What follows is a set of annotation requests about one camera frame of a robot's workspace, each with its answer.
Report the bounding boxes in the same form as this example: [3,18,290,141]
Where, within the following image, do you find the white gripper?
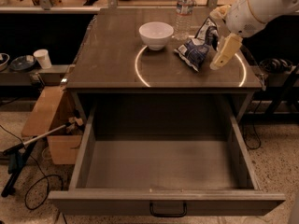
[210,0,266,70]

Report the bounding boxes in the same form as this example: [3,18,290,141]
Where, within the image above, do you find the blue chip bag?
[174,17,219,72]

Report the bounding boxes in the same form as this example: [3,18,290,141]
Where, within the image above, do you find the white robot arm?
[210,0,299,70]

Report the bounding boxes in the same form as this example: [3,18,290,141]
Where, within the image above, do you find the grey drawer cabinet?
[66,7,261,118]

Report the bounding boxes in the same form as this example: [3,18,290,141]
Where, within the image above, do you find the open grey top drawer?
[50,94,285,216]

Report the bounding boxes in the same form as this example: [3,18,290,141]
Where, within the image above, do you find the clear plastic water bottle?
[174,0,195,40]

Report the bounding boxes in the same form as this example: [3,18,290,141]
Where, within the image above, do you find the white ceramic bowl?
[139,21,174,50]

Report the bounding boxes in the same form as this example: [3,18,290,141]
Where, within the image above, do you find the low grey side shelf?
[0,65,69,86]

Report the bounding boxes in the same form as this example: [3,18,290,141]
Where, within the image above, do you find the white paper cup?
[34,49,51,69]

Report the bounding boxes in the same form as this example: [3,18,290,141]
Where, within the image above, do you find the cardboard box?
[21,86,82,164]

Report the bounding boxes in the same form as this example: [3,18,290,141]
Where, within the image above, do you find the dark bowl on shelf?
[9,55,36,72]

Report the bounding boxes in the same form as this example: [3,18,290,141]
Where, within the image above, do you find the grey bowl at edge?
[0,53,9,72]

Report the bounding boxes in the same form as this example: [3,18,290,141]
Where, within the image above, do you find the black tripod stand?
[1,122,72,197]

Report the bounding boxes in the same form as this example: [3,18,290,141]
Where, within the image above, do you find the coiled black cable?
[259,57,293,75]

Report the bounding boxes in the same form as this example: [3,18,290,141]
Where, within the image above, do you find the black drawer handle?
[149,202,188,218]

